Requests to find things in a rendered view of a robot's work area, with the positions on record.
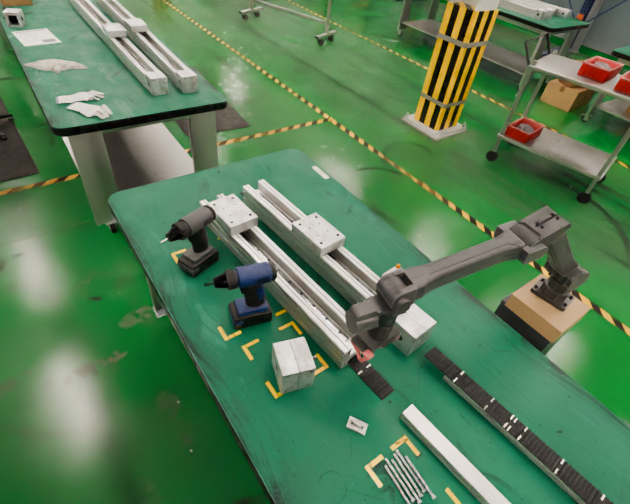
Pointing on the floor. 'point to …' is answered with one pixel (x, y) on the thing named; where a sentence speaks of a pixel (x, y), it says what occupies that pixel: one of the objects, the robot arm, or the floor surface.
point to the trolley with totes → (597, 71)
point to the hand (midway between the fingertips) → (370, 351)
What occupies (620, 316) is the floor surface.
